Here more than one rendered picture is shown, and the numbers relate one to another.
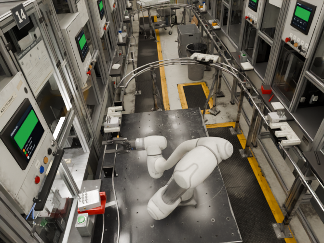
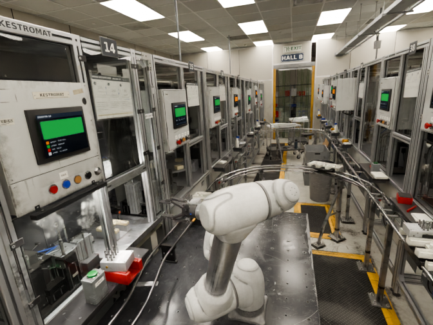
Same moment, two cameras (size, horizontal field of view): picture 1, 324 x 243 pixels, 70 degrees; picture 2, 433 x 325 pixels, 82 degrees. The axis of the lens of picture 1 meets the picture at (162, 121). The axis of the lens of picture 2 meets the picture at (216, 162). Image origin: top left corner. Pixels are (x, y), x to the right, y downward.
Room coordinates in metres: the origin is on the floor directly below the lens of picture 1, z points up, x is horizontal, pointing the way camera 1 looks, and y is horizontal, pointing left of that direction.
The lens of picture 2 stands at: (0.01, -0.31, 1.75)
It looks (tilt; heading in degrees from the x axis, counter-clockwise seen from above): 15 degrees down; 18
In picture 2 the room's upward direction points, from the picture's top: 3 degrees counter-clockwise
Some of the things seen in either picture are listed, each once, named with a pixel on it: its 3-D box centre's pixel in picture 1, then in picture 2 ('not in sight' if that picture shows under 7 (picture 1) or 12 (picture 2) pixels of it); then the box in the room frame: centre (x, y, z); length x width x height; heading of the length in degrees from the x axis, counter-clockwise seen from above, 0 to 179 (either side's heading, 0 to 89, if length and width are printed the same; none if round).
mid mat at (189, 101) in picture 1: (195, 97); (314, 218); (3.39, -0.62, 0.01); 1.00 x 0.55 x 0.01; 0
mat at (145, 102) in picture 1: (149, 47); (272, 166); (5.85, 0.15, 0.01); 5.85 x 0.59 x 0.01; 0
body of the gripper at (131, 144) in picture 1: (129, 145); (189, 211); (1.18, 0.24, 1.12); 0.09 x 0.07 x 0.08; 90
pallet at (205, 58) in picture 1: (204, 59); (325, 167); (3.07, -0.67, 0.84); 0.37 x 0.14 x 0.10; 58
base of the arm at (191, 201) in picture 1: (182, 191); (249, 300); (1.05, -0.11, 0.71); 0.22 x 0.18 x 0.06; 0
